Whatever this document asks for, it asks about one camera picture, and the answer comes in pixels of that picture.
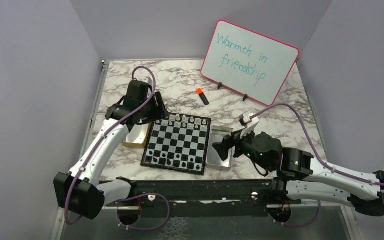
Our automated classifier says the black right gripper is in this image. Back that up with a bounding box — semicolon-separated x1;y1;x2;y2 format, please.
212;123;272;172

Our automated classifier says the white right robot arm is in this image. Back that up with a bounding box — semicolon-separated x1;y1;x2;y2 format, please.
212;131;384;217

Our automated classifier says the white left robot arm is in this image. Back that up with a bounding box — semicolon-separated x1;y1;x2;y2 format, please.
53;80;169;220

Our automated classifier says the black white chess board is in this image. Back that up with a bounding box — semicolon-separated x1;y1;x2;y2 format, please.
140;113;212;176

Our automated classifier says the silver tin lid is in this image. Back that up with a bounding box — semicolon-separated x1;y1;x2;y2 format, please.
206;125;233;171

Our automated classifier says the gold tin box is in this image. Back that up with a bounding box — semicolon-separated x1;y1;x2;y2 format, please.
121;123;151;149

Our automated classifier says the orange black highlighter marker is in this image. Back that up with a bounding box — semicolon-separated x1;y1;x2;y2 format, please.
196;88;210;106

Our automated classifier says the pink framed whiteboard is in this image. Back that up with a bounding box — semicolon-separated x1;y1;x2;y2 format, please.
200;20;300;106

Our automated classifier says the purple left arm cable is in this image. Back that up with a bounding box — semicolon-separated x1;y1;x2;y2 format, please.
63;66;171;232

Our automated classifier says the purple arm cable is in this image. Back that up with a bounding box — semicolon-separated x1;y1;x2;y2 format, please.
251;103;384;229
63;66;171;232

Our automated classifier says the black mounting base rail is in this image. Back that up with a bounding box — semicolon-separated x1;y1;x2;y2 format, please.
107;179;288;218

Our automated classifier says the aluminium side rail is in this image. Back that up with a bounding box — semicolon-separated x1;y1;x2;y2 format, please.
77;60;110;165

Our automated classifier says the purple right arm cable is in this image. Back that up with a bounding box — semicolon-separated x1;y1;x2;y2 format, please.
251;103;384;229

